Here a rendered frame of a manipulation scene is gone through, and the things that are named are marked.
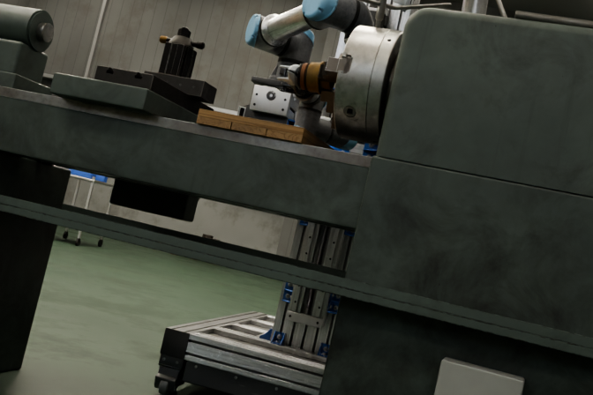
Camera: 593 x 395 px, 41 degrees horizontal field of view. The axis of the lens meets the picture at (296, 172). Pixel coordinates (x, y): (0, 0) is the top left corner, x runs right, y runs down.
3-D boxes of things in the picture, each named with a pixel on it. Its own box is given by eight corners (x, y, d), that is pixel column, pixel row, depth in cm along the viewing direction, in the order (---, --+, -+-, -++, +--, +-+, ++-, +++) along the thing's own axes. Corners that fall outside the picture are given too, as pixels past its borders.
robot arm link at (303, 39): (314, 66, 296) (323, 31, 297) (284, 55, 289) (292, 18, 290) (298, 68, 306) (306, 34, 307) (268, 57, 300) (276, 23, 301)
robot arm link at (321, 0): (272, 59, 300) (356, 28, 253) (237, 47, 292) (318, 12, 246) (278, 29, 302) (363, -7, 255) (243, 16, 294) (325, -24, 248)
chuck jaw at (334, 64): (362, 71, 218) (353, 56, 207) (357, 89, 217) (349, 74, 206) (324, 65, 221) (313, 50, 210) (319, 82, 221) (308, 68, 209)
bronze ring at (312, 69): (338, 67, 228) (307, 64, 231) (331, 58, 219) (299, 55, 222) (334, 99, 227) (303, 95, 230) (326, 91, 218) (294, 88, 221)
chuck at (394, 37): (396, 145, 234) (416, 38, 231) (371, 146, 204) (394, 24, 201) (385, 144, 235) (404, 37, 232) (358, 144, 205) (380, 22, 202)
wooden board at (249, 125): (334, 164, 238) (337, 151, 238) (301, 143, 204) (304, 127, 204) (242, 146, 247) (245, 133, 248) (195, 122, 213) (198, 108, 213)
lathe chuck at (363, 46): (385, 144, 235) (404, 37, 232) (358, 144, 205) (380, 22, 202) (356, 137, 238) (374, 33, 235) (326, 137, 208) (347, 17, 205)
